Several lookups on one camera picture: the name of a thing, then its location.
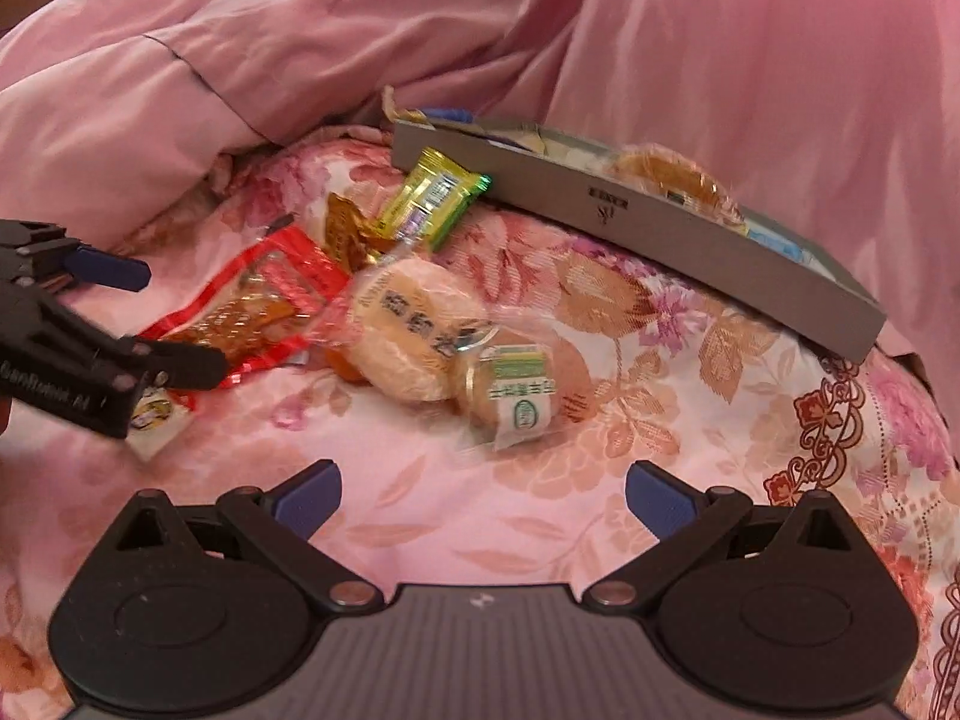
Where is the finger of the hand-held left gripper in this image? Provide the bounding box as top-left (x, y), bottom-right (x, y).
top-left (0, 219), bottom-right (151, 293)
top-left (0, 291), bottom-right (230, 391)

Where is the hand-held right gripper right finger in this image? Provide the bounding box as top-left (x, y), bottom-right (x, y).
top-left (583, 460), bottom-right (860, 611)

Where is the pale round pastry clear wrapper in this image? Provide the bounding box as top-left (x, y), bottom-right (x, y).
top-left (351, 255), bottom-right (497, 403)

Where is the red snack packet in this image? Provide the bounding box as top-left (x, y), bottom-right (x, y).
top-left (139, 227), bottom-right (355, 385)

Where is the floral bed sheet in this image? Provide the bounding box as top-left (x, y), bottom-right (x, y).
top-left (0, 124), bottom-right (960, 720)

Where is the small white snack packet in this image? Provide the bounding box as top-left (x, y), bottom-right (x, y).
top-left (126, 386), bottom-right (197, 463)

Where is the yellow-green candy packet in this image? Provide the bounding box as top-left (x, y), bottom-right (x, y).
top-left (375, 148), bottom-right (493, 253)

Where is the golden round pastry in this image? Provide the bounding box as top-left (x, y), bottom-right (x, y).
top-left (606, 145), bottom-right (745, 232)

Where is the grey cardboard box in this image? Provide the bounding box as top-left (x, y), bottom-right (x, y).
top-left (390, 114), bottom-right (887, 366)

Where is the round pastry green label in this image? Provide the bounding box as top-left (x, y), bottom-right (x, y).
top-left (456, 325), bottom-right (601, 452)

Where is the pink quilt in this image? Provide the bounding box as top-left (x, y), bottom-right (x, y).
top-left (0, 0), bottom-right (960, 410)

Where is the brown snack packet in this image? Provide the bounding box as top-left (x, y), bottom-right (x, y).
top-left (324, 191), bottom-right (392, 275)

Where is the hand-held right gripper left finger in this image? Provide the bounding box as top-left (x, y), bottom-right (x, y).
top-left (112, 460), bottom-right (380, 612)

